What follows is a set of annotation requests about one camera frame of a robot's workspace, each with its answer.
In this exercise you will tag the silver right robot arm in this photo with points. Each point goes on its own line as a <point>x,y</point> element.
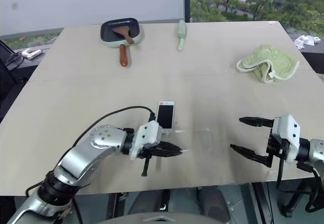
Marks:
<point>315,150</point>

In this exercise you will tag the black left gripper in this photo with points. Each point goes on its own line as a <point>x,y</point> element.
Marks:
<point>149,152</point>

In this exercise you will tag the white power strip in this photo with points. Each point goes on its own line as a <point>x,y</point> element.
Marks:
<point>31,53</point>

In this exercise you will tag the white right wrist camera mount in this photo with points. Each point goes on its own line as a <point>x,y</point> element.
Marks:
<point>289,133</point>

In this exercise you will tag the black office chair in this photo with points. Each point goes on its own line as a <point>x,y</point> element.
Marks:
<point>7,82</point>

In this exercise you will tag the black window post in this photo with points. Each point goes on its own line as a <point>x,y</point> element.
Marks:
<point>187,1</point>

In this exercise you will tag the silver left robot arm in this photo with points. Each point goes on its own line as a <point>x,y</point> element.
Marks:
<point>76,158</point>

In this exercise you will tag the crumpled white paper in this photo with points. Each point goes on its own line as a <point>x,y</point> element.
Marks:
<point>307,40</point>

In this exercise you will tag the pale green brush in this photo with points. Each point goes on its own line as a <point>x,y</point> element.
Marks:
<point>182,32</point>

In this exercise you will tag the green towel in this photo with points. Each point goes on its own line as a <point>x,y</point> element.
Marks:
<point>273,59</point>

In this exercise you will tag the brown wooden spatula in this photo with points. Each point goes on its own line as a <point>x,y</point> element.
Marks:
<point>122,32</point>

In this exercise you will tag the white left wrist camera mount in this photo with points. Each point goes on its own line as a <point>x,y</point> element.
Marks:
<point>148,135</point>

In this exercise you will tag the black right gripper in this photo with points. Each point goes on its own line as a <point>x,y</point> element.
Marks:
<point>277,145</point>

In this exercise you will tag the green square frying pan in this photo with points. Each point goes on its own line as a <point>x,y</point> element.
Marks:
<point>107,33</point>

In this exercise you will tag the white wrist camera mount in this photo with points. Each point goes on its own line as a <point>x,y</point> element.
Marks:
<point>148,135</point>
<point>289,133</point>

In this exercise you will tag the white smartphone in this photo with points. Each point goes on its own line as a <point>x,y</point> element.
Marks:
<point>165,115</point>

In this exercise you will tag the clear plastic phone case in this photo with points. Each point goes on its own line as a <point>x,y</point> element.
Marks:
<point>202,140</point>

